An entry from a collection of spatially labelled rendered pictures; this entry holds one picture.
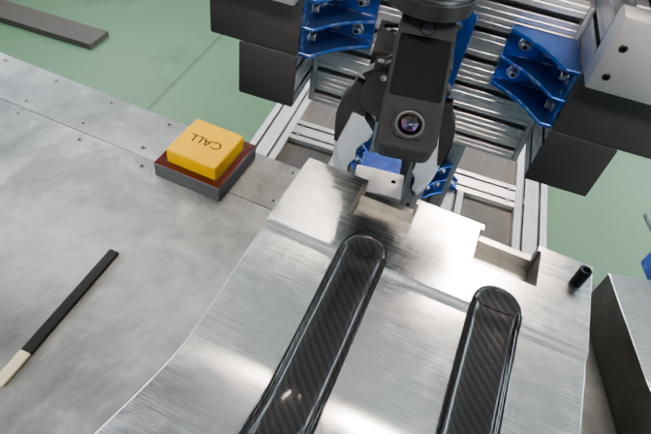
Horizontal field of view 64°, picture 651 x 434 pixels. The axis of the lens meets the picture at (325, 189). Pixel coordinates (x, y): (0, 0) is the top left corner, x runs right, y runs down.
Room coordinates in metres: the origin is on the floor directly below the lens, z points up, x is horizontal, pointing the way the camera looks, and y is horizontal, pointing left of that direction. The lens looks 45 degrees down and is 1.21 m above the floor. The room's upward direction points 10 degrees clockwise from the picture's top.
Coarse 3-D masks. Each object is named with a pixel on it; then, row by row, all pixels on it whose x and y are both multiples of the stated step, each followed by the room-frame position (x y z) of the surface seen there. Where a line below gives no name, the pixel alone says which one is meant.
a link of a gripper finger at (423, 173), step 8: (432, 160) 0.38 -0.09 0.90; (416, 168) 0.38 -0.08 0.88; (424, 168) 0.38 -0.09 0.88; (432, 168) 0.38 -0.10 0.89; (416, 176) 0.38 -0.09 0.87; (424, 176) 0.38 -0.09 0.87; (432, 176) 0.38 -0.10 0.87; (416, 184) 0.38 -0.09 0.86; (424, 184) 0.38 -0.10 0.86; (416, 192) 0.38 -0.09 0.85
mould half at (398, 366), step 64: (320, 192) 0.31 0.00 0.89; (256, 256) 0.24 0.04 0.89; (320, 256) 0.25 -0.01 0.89; (448, 256) 0.27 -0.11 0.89; (256, 320) 0.19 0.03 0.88; (384, 320) 0.20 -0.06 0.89; (448, 320) 0.21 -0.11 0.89; (576, 320) 0.23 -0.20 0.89; (192, 384) 0.13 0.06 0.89; (256, 384) 0.14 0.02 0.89; (384, 384) 0.16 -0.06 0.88; (512, 384) 0.17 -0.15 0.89; (576, 384) 0.18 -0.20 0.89
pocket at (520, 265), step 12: (480, 240) 0.31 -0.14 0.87; (492, 240) 0.31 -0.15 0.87; (480, 252) 0.30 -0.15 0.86; (492, 252) 0.30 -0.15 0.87; (504, 252) 0.30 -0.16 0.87; (516, 252) 0.30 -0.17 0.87; (540, 252) 0.29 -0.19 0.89; (492, 264) 0.29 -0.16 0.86; (504, 264) 0.29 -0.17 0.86; (516, 264) 0.30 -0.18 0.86; (528, 264) 0.29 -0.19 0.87; (516, 276) 0.28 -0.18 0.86; (528, 276) 0.28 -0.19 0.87
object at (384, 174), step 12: (372, 156) 0.43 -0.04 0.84; (384, 156) 0.43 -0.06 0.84; (360, 168) 0.39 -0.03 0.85; (372, 168) 0.40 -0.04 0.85; (384, 168) 0.41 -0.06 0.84; (396, 168) 0.42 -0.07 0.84; (372, 180) 0.38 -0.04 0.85; (384, 180) 0.38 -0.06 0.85; (396, 180) 0.38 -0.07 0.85; (372, 192) 0.36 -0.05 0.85; (384, 192) 0.36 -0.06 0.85; (396, 192) 0.37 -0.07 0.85
